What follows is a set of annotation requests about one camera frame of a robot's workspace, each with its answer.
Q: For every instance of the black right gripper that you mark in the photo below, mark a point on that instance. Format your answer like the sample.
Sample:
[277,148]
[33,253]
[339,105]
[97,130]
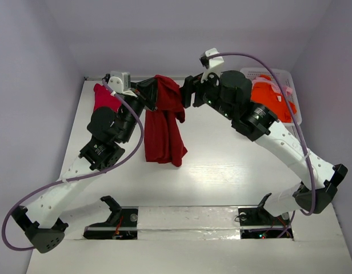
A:
[195,93]

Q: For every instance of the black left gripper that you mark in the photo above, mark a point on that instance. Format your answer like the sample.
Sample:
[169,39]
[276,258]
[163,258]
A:
[147,91]

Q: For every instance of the dark red t shirt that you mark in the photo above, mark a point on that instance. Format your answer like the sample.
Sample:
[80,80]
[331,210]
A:
[162,140]

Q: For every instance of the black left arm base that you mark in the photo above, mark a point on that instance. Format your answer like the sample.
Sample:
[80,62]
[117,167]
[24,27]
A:
[120,225]

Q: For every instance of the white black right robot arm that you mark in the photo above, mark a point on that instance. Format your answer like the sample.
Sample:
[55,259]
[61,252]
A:
[230,95]

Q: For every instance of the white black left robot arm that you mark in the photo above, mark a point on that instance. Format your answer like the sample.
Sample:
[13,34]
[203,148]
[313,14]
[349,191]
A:
[111,124]

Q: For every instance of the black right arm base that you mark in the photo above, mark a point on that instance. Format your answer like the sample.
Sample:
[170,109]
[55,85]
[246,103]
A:
[257,223]

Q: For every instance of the folded bright red t shirt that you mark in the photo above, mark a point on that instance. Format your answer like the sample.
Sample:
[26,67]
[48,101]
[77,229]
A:
[102,98]

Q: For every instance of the orange t shirt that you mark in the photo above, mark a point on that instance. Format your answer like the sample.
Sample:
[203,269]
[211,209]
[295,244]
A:
[266,92]

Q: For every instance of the pink t shirt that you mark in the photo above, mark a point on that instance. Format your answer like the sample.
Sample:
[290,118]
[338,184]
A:
[287,90]

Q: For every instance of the white plastic laundry basket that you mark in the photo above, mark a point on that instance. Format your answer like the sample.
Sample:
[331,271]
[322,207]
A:
[284,78]

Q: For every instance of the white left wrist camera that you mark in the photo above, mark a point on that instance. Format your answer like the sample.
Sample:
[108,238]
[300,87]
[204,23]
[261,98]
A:
[118,83]

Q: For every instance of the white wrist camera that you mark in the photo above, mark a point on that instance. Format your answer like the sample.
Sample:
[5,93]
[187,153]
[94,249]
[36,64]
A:
[118,83]
[211,63]

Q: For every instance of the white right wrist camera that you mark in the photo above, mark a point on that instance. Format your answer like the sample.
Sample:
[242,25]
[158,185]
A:
[211,63]

